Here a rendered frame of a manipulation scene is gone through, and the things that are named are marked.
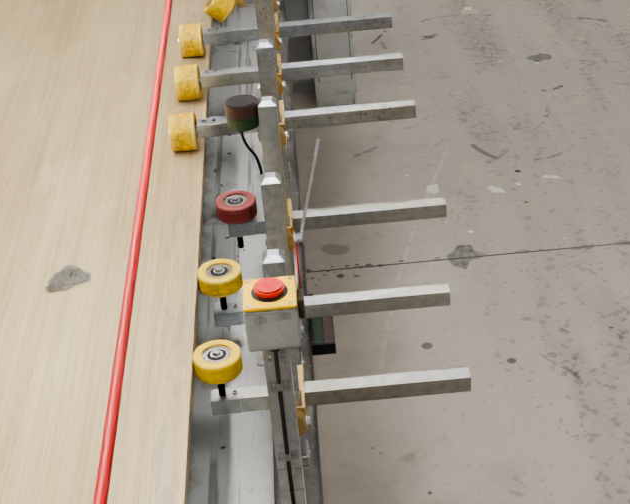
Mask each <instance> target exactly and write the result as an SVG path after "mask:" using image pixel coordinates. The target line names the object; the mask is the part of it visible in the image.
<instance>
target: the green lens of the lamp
mask: <svg viewBox="0 0 630 504"><path fill-rule="evenodd" d="M226 117H227V115H226ZM227 125H228V128H229V129H230V130H232V131H237V132H244V131H250V130H253V129H255V128H256V127H258V126H259V116H258V113H257V115H256V116H255V117H253V118H251V119H248V120H241V121H238V120H232V119H230V118H228V117H227Z"/></svg>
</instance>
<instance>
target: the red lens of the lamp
mask: <svg viewBox="0 0 630 504"><path fill-rule="evenodd" d="M253 97H254V96H253ZM254 98H255V99H256V100H255V101H256V102H255V103H254V104H252V105H250V106H248V107H244V108H231V107H229V106H227V104H226V102H227V100H228V99H229V98H228V99H227V100H226V101H225V109H226V115H227V117H229V118H231V119H237V120H241V119H248V118H251V117H253V116H255V115H256V114H257V113H258V104H257V98H256V97H254Z"/></svg>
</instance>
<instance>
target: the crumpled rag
mask: <svg viewBox="0 0 630 504"><path fill-rule="evenodd" d="M91 274H92V273H90V272H84V271H83V270H82V269H80V267H78V266H76V265H73V264H69V265H66V266H64V267H63V268H62V269H61V270H60V271H58V272H57V273H55V274H54V275H53V276H52V277H51V278H50V279H49V281H48V282H47V283H48V285H47V286H46V287H45V288H47V289H48V291H49V292H51V291H54V292H55V291H57V290H63V291H64V290H65V289H67V290H68V289H69V288H70V287H71V286H72V285H76V284H80V283H85V282H87V281H89V280H90V279H91V278H90V276H91Z"/></svg>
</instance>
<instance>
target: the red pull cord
mask: <svg viewBox="0 0 630 504"><path fill-rule="evenodd" d="M172 2H173V0H165V7H164V14H163V21H162V28H161V35H160V42H159V49H158V56H157V63H156V70H155V77H154V84H153V91H152V98H151V105H150V112H149V119H148V126H147V133H146V140H145V146H144V153H143V160H142V167H141V174H140V181H139V188H138V195H137V202H136V209H135V216H134V223H133V230H132V237H131V244H130V251H129V258H128V265H127V272H126V279H125V286H124V293H123V300H122V306H121V313H120V320H119V327H118V334H117V341H116V348H115V355H114V362H113V369H112V376H111V383H110V390H109V397H108V404H107V411H106V418H105V425H104V432H103V439H102V446H101V453H100V460H99V466H98V473H97V480H96V487H95V494H94V501H93V504H107V501H108V493H109V485H110V478H111V470H112V462H113V455H114V447H115V439H116V432H117V424H118V416H119V409H120V401H121V393H122V385H123V378H124V370H125V362H126V355H127V347H128V339H129V332H130V324H131V316H132V309H133V301H134V293H135V286H136V278H137V270H138V263H139V255H140V247H141V240H142V232H143V224H144V217H145V209H146V201H147V194H148V186H149V178H150V171H151V163H152V155H153V148H154V140H155V132H156V125H157V117H158V109H159V102H160V94H161V86H162V79H163V71H164V63H165V56H166V48H167V40H168V33H169V25H170V17H171V10H172Z"/></svg>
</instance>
